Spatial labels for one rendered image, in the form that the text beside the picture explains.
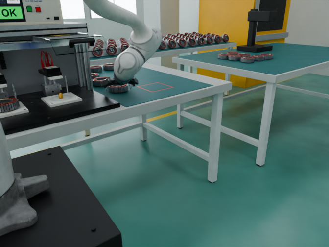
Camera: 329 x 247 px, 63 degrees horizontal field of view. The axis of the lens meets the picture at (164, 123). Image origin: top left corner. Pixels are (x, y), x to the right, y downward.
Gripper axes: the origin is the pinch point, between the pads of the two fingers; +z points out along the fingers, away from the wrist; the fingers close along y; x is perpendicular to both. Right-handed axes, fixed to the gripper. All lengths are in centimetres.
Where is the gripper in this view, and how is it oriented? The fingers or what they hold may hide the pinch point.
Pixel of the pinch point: (118, 86)
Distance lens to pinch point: 156.4
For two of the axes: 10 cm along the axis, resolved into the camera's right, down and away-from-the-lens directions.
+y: 9.5, -1.1, 2.8
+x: -1.5, -9.8, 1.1
